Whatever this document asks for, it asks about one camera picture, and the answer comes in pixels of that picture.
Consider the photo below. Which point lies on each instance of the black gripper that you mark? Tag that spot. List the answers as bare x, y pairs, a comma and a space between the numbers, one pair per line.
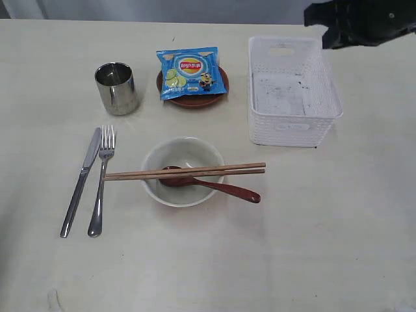
363, 23

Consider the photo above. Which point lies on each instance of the white perforated plastic basket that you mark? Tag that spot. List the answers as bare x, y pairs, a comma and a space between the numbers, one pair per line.
293, 100

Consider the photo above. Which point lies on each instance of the blue chips snack bag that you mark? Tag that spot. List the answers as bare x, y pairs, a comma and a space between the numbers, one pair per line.
190, 72

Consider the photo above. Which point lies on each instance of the brown wooden chopstick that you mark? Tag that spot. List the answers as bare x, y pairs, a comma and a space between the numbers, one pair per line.
190, 174
170, 172

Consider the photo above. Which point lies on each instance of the brown round plate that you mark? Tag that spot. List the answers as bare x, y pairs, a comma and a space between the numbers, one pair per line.
202, 101

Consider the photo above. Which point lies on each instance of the white speckled bowl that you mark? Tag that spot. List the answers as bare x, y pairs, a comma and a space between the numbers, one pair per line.
184, 152

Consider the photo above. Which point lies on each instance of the brown wooden spoon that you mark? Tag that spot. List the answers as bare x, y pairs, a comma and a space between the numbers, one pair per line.
232, 190

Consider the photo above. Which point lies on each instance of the silver foil packet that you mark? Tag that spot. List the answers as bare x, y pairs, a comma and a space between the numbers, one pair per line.
116, 87

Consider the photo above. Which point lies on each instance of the silver metal fork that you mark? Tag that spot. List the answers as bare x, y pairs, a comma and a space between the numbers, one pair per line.
105, 153

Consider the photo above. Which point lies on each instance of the silver metal table knife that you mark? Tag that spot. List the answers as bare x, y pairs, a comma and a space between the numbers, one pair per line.
85, 169

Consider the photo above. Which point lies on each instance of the grey backdrop curtain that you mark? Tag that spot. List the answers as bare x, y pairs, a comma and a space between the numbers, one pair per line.
254, 12

